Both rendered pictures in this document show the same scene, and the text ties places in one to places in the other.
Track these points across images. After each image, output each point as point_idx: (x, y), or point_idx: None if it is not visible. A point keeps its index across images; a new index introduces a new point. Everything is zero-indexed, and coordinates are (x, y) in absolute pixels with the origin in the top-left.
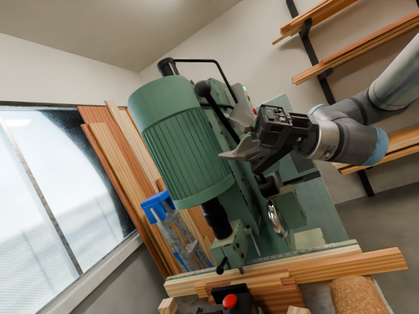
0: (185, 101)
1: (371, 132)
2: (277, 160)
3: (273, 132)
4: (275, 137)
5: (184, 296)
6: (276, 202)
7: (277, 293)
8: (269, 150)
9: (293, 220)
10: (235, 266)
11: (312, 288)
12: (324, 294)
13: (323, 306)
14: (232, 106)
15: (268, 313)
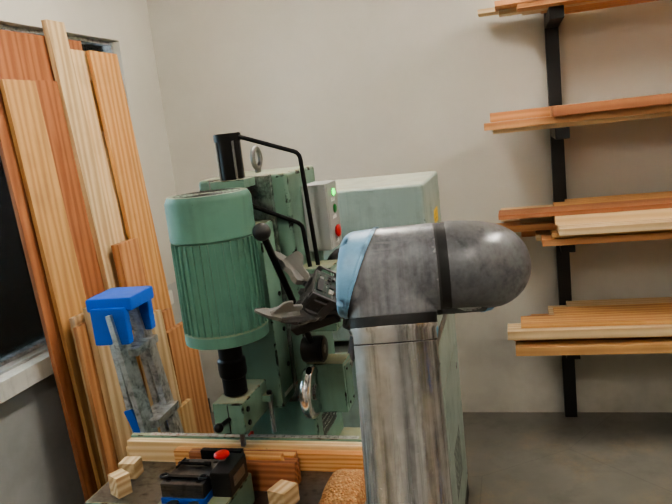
0: (238, 227)
1: None
2: (321, 327)
3: (317, 302)
4: (319, 307)
5: (153, 462)
6: (318, 371)
7: (273, 466)
8: (310, 317)
9: (333, 401)
10: (237, 432)
11: (316, 475)
12: (323, 482)
13: (316, 489)
14: (301, 223)
15: (257, 486)
